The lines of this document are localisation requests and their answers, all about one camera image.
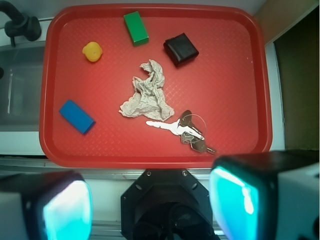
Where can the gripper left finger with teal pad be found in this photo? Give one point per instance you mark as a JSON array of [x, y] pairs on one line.
[[45, 206]]

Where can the crumpled grey paper towel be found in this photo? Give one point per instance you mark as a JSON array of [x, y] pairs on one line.
[[148, 99]]

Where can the red plastic tray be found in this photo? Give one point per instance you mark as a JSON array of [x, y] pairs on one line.
[[108, 69]]

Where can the silver key bunch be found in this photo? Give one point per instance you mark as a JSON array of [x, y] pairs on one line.
[[187, 131]]

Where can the yellow rubber duck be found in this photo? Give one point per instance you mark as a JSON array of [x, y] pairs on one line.
[[92, 51]]

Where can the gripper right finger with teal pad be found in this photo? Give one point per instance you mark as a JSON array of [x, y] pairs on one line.
[[272, 195]]

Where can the blue rectangular block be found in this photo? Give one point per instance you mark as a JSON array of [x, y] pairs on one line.
[[77, 117]]

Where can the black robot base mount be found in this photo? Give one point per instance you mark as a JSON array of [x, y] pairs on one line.
[[166, 204]]

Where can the black leather wallet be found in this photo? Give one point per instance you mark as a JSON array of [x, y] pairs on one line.
[[180, 49]]

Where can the green rectangular block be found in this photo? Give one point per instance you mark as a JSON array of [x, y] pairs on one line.
[[136, 28]]

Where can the stainless steel sink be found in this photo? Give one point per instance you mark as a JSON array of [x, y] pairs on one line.
[[21, 70]]

